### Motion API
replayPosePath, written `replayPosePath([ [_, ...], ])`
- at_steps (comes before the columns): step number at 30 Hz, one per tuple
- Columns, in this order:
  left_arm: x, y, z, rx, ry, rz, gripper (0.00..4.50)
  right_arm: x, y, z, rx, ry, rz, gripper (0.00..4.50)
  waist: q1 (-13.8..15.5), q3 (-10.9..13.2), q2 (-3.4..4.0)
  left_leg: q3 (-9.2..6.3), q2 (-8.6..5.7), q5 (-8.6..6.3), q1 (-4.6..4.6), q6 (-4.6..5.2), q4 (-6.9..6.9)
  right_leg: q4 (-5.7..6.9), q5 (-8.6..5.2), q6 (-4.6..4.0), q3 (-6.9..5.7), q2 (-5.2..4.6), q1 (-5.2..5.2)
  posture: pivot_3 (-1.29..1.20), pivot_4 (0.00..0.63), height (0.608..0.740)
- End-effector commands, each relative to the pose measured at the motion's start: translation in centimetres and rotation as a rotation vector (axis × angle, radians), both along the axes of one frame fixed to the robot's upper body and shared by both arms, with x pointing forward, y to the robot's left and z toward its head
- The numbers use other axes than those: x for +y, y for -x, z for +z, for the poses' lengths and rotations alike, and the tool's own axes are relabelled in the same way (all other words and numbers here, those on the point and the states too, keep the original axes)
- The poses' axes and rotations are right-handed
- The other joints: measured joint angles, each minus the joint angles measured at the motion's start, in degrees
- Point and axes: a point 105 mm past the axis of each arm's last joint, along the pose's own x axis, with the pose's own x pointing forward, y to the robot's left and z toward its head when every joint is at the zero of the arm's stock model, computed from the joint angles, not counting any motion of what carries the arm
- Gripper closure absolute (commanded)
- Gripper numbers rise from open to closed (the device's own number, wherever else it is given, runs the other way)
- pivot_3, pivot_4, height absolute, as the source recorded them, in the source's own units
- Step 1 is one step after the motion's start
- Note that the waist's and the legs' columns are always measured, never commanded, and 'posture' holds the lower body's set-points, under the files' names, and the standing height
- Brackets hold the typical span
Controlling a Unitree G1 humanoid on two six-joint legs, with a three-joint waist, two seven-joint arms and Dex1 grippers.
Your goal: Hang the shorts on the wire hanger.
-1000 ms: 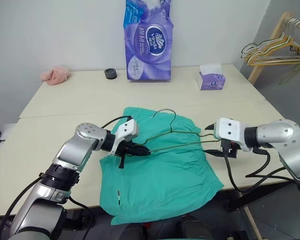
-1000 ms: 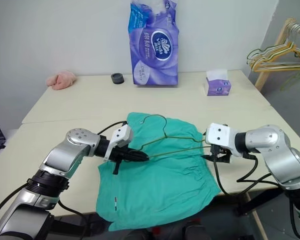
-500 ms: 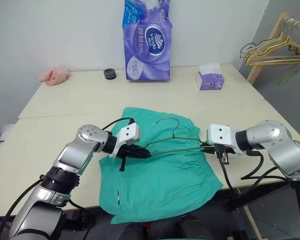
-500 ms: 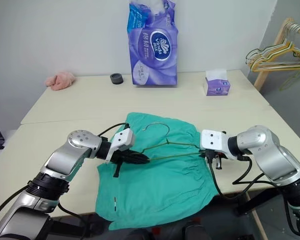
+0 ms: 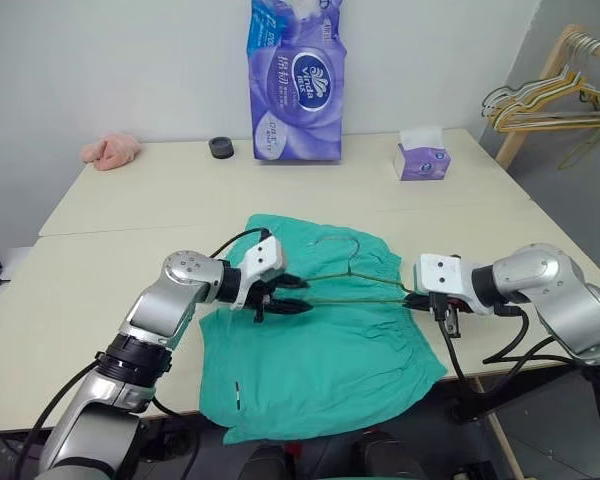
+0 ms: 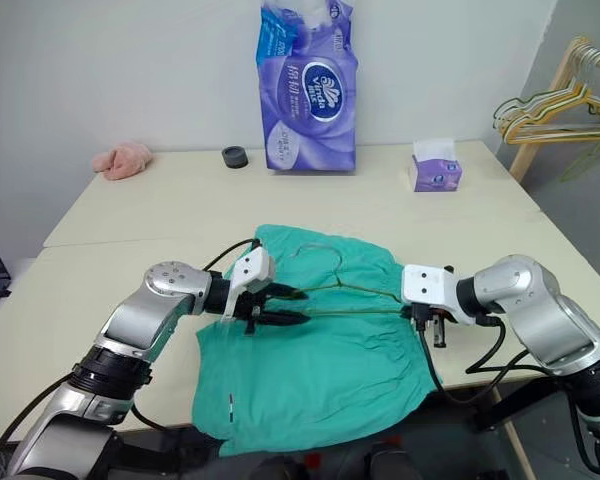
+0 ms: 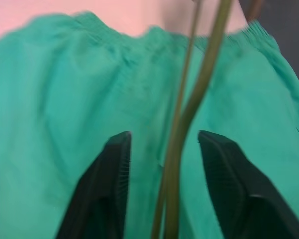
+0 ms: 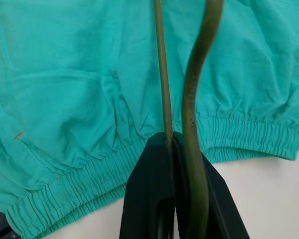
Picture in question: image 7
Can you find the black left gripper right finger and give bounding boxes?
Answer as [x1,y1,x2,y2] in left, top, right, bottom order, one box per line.
[198,130,299,239]

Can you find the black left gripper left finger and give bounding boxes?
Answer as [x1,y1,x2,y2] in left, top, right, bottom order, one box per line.
[55,131,132,239]

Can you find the green shorts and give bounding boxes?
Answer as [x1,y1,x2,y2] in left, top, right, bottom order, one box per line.
[0,10,299,239]

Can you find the olive green cable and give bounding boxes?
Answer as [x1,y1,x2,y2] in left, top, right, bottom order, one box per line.
[151,0,264,239]

